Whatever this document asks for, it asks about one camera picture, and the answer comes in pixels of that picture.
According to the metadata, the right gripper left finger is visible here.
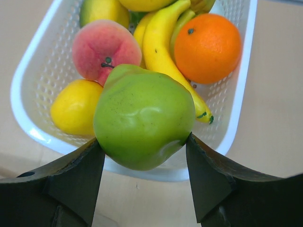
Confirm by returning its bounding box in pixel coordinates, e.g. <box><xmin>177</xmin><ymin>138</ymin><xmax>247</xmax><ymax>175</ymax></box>
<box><xmin>0</xmin><ymin>139</ymin><xmax>105</xmax><ymax>227</ymax></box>

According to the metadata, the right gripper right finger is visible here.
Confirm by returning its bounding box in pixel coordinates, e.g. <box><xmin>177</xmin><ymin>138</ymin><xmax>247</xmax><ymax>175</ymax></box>
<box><xmin>186</xmin><ymin>134</ymin><xmax>303</xmax><ymax>227</ymax></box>

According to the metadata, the green pear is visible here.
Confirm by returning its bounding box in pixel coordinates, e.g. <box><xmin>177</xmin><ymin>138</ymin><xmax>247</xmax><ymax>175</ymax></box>
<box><xmin>93</xmin><ymin>64</ymin><xmax>196</xmax><ymax>171</ymax></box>

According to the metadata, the orange fruit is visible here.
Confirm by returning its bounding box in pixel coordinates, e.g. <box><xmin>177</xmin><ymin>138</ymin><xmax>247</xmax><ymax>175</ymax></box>
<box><xmin>174</xmin><ymin>13</ymin><xmax>242</xmax><ymax>84</ymax></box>

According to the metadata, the pink peach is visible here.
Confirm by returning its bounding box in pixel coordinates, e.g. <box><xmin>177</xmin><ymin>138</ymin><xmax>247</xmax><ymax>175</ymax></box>
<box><xmin>72</xmin><ymin>19</ymin><xmax>142</xmax><ymax>86</ymax></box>

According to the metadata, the yellow lemon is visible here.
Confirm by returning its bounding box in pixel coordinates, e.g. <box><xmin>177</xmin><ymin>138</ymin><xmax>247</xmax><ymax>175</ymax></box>
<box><xmin>50</xmin><ymin>79</ymin><xmax>103</xmax><ymax>136</ymax></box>

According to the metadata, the white perforated plastic basket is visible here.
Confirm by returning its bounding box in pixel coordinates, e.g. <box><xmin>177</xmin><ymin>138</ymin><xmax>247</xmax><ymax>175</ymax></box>
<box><xmin>10</xmin><ymin>0</ymin><xmax>258</xmax><ymax>183</ymax></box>

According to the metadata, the yellow banana bunch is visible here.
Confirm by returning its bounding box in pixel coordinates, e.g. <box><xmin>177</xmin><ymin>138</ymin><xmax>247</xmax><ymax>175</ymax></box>
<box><xmin>142</xmin><ymin>0</ymin><xmax>214</xmax><ymax>124</ymax></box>

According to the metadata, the green yellow mango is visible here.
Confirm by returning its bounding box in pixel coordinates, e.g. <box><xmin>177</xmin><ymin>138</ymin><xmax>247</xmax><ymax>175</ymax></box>
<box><xmin>80</xmin><ymin>0</ymin><xmax>130</xmax><ymax>29</ymax></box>

